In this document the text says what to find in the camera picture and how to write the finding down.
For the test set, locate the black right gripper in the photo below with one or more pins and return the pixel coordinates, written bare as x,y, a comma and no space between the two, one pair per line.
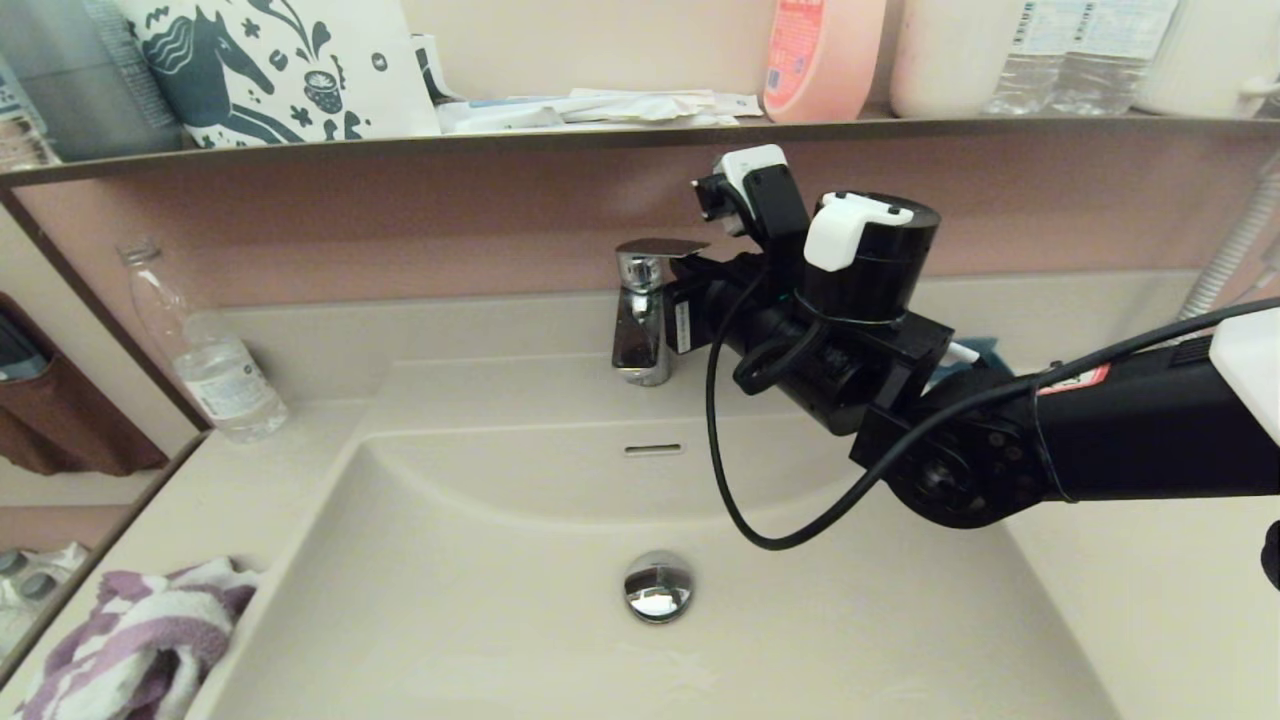
735,310

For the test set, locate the purple white striped towel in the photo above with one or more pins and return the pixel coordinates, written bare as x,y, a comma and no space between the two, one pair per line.
140,640

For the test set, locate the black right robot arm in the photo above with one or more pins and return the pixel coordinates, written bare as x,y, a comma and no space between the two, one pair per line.
1150,440

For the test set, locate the chrome faucet body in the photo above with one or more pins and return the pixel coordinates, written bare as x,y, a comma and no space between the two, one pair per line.
640,340

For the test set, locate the cream ceramic sink basin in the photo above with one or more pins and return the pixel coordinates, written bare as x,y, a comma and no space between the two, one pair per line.
500,600

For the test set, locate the small white sachet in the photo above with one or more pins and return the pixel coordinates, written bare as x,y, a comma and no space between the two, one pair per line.
742,104

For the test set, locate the flat white packet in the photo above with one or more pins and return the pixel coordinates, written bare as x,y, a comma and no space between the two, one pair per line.
640,104

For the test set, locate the white tube blue stripe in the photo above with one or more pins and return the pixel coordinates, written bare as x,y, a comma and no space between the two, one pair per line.
500,117

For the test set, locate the pink lotion bottle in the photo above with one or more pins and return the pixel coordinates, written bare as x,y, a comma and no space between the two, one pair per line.
835,65

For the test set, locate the blue plastic soap dish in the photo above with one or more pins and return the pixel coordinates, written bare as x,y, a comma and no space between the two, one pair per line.
990,352

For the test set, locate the chrome drain stopper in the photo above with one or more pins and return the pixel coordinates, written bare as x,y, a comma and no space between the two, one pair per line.
657,587

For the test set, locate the small black white box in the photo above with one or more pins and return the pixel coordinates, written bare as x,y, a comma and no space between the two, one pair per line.
430,72

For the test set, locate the white plastic jar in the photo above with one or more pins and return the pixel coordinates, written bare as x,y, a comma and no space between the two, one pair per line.
945,55

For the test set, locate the white horse print bag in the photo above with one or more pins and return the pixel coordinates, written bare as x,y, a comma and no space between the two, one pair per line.
395,95

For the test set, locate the clear plastic water bottle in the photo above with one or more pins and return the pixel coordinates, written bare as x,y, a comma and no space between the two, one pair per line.
1022,75
1100,75

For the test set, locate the clear bottle white label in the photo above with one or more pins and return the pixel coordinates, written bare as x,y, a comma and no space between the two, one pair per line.
228,390

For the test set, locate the white ribbed mug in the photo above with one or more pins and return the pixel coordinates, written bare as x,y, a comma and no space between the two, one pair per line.
1205,55

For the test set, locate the gray pouch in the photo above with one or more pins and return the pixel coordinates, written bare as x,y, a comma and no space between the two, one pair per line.
90,95

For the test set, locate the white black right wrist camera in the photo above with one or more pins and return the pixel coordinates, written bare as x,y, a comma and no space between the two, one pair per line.
770,200

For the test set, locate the brown wall shelf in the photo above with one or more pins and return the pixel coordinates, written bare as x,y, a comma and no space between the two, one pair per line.
500,142

